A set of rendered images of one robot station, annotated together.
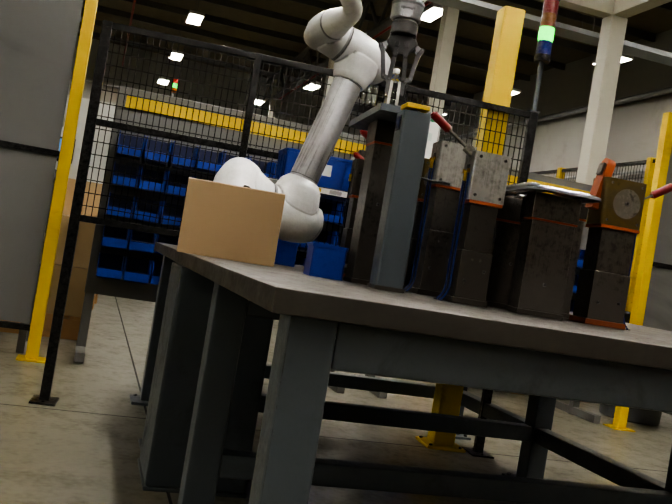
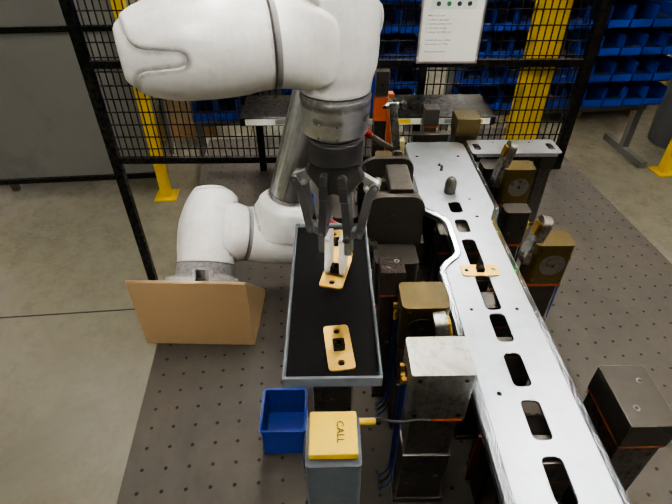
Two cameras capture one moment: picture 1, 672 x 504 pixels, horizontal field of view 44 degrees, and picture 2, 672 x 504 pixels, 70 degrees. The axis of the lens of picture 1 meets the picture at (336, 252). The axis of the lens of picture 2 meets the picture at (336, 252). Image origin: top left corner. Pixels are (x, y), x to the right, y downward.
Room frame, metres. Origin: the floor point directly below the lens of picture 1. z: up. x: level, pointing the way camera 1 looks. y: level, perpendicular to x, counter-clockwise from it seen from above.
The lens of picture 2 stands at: (1.72, -0.20, 1.71)
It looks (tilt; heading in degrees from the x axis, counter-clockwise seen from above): 38 degrees down; 11
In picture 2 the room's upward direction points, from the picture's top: straight up
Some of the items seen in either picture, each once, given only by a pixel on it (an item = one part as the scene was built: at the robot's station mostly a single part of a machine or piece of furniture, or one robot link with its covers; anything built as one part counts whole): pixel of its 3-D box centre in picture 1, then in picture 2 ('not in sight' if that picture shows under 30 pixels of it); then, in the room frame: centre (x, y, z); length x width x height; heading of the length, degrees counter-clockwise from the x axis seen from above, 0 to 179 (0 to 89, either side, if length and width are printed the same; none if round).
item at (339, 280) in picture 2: not in sight; (336, 268); (2.31, -0.09, 1.20); 0.08 x 0.04 x 0.01; 178
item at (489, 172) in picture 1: (470, 229); not in sight; (1.98, -0.31, 0.88); 0.12 x 0.07 x 0.36; 102
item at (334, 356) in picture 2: not in sight; (338, 345); (2.18, -0.12, 1.17); 0.08 x 0.04 x 0.01; 18
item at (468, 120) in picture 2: not in sight; (458, 162); (3.34, -0.34, 0.88); 0.08 x 0.08 x 0.36; 12
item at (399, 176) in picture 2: not in sight; (383, 262); (2.65, -0.14, 0.95); 0.18 x 0.13 x 0.49; 12
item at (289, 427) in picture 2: (325, 261); (285, 420); (2.30, 0.03, 0.75); 0.11 x 0.10 x 0.09; 12
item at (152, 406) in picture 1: (206, 375); not in sight; (2.61, 0.34, 0.33); 0.31 x 0.31 x 0.66; 16
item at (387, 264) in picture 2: not in sight; (385, 333); (2.46, -0.17, 0.90); 0.05 x 0.05 x 0.40; 12
